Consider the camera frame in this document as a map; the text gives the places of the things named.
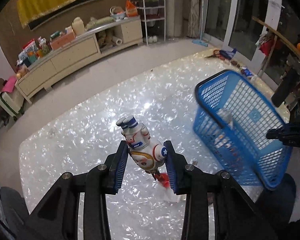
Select blue plastic basket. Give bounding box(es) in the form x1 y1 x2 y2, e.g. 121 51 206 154
193 69 292 190

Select white astronaut toy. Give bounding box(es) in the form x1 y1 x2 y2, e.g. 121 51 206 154
116 115 183 203

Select wooden side table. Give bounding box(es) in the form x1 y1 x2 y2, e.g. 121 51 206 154
252 16 300 77

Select blue tissue pack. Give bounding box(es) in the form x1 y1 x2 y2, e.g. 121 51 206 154
240 67 254 79

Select blue striped cloth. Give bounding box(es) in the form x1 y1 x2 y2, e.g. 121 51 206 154
219 49 237 60

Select orange cardboard box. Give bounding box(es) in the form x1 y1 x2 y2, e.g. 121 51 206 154
50 31 76 50

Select paper towel roll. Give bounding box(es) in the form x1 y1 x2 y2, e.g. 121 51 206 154
112 36 122 46

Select cream TV cabinet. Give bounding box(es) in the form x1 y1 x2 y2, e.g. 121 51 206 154
15 16 143 102

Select white metal shelf rack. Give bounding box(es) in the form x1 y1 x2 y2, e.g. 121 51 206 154
129 0 166 45

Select orange snack bag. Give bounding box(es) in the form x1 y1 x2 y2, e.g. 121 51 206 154
125 0 138 17

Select black cylindrical handle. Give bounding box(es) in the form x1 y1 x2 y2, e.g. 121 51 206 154
271 68 300 107

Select red handled scissors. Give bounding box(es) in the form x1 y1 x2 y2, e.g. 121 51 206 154
207 49 226 61

